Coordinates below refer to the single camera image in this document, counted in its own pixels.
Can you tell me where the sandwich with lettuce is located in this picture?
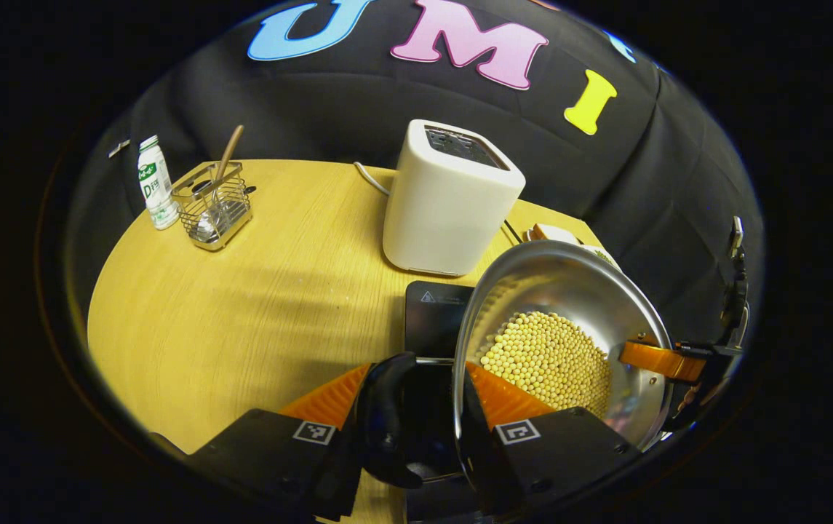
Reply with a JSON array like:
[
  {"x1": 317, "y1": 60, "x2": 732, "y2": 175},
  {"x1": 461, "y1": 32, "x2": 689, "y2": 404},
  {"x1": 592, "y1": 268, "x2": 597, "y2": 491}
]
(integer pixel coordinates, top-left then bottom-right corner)
[{"x1": 529, "y1": 223, "x2": 581, "y2": 245}]

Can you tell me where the white toaster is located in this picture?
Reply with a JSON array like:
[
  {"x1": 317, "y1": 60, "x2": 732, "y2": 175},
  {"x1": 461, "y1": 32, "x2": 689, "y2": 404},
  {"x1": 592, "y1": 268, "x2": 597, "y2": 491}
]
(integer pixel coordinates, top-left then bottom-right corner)
[{"x1": 382, "y1": 119, "x2": 526, "y2": 277}]

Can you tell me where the white power cord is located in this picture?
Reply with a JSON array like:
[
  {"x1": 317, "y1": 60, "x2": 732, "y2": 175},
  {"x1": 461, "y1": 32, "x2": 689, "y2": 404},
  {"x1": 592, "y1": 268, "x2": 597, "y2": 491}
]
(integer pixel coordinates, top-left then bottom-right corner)
[{"x1": 353, "y1": 161, "x2": 393, "y2": 197}]

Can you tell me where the steel pot with black handles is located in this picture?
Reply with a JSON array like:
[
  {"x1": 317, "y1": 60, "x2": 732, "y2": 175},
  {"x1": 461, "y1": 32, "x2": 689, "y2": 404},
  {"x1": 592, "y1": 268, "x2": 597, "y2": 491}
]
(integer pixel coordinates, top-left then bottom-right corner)
[{"x1": 358, "y1": 240, "x2": 675, "y2": 490}]

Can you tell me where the white green-label drink bottle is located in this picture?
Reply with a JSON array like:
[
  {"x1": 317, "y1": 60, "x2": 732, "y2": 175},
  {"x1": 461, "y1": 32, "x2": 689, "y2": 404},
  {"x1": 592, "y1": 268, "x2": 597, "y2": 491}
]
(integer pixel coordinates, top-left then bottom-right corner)
[{"x1": 137, "y1": 135, "x2": 180, "y2": 231}]

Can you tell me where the white plate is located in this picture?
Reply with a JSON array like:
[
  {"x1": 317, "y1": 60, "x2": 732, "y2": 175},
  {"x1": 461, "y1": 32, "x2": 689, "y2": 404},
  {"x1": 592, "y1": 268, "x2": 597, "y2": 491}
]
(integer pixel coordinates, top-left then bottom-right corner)
[{"x1": 522, "y1": 222, "x2": 624, "y2": 274}]

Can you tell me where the wire mesh utensil holder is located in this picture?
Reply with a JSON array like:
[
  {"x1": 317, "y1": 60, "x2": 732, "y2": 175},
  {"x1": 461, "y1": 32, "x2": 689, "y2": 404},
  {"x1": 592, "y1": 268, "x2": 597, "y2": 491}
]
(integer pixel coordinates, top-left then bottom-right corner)
[{"x1": 171, "y1": 162, "x2": 254, "y2": 253}]

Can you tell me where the black induction cooktop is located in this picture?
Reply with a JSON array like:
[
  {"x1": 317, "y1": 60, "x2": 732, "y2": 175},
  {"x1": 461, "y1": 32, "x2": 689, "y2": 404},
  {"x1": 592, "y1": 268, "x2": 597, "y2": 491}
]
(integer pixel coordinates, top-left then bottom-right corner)
[{"x1": 403, "y1": 280, "x2": 490, "y2": 521}]

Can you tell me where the pile of yellow soybeans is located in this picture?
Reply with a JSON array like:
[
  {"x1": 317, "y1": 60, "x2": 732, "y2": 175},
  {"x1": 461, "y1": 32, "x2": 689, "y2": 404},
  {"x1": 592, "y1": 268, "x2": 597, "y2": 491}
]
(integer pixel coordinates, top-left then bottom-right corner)
[{"x1": 478, "y1": 311, "x2": 613, "y2": 419}]

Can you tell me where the wooden-handled spoon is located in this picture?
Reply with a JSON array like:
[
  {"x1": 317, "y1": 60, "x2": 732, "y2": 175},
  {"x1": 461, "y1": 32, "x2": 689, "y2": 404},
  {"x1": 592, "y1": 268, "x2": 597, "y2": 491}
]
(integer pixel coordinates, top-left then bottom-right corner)
[{"x1": 194, "y1": 124, "x2": 245, "y2": 241}]

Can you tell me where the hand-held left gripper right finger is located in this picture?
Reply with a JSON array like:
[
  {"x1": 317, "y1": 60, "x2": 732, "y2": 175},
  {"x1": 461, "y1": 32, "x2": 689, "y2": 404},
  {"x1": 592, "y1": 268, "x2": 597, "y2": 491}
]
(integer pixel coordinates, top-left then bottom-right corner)
[{"x1": 460, "y1": 360, "x2": 642, "y2": 517}]

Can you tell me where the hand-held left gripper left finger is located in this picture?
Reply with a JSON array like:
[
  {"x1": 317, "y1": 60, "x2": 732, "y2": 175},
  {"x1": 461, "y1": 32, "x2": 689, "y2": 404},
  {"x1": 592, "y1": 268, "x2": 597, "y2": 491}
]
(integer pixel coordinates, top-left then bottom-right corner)
[{"x1": 187, "y1": 362, "x2": 373, "y2": 521}]

